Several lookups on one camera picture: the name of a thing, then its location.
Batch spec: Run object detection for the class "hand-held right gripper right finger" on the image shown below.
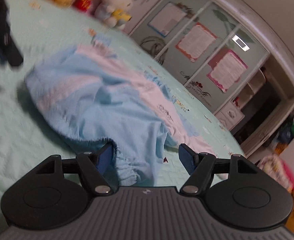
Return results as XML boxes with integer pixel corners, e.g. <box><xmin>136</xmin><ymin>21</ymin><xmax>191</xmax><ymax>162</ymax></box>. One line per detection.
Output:
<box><xmin>178</xmin><ymin>143</ymin><xmax>260</xmax><ymax>195</ymax></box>

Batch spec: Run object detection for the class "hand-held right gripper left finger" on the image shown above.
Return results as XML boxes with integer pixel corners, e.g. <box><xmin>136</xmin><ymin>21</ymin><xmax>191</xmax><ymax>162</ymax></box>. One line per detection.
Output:
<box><xmin>34</xmin><ymin>144</ymin><xmax>117</xmax><ymax>197</ymax></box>

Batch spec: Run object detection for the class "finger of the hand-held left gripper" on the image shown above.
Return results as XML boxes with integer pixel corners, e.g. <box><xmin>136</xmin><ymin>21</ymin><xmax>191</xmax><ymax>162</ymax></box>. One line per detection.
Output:
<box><xmin>0</xmin><ymin>27</ymin><xmax>24</xmax><ymax>67</ymax></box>

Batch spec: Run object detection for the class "light blue white jacket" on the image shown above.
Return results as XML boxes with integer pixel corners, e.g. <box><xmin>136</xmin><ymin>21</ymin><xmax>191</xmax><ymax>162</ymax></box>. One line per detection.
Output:
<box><xmin>24</xmin><ymin>44</ymin><xmax>212</xmax><ymax>188</ymax></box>

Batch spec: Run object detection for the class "white drawer cabinet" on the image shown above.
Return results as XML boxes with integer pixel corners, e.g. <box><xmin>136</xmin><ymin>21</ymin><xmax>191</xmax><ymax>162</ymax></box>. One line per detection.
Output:
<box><xmin>214</xmin><ymin>102</ymin><xmax>245</xmax><ymax>130</ymax></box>

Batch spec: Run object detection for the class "bee print bed quilt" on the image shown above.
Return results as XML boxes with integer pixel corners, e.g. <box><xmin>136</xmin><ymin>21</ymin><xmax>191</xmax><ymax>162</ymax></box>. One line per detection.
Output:
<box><xmin>0</xmin><ymin>0</ymin><xmax>246</xmax><ymax>240</ymax></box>

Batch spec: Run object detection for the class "white door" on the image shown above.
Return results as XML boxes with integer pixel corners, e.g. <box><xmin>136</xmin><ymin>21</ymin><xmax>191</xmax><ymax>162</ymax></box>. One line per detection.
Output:
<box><xmin>242</xmin><ymin>97</ymin><xmax>294</xmax><ymax>155</ymax></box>

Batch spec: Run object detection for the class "grey sliding door wardrobe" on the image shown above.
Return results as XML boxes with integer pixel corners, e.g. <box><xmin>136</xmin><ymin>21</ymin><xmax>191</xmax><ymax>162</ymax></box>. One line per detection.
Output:
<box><xmin>124</xmin><ymin>0</ymin><xmax>270</xmax><ymax>113</ymax></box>

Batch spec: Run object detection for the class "pink bordered poster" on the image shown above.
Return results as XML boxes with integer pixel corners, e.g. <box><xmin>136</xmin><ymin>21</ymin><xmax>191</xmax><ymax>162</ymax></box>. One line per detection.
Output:
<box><xmin>207</xmin><ymin>49</ymin><xmax>248</xmax><ymax>93</ymax></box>

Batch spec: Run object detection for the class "white corner shelf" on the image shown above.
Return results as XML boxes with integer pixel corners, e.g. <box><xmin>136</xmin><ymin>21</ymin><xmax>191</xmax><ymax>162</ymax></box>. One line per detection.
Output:
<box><xmin>233</xmin><ymin>69</ymin><xmax>266</xmax><ymax>110</ymax></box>

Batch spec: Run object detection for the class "orange bordered poster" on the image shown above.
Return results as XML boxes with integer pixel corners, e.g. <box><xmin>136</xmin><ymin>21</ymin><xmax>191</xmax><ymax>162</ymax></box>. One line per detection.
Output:
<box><xmin>175</xmin><ymin>22</ymin><xmax>217</xmax><ymax>62</ymax></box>

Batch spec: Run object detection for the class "blue bordered poster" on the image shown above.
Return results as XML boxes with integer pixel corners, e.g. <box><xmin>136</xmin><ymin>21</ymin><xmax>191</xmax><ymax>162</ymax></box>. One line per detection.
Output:
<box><xmin>147</xmin><ymin>2</ymin><xmax>187</xmax><ymax>38</ymax></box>

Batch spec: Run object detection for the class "grey coiled hose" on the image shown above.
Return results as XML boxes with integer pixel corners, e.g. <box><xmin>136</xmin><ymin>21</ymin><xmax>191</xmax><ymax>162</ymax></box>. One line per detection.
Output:
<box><xmin>140</xmin><ymin>36</ymin><xmax>170</xmax><ymax>65</ymax></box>

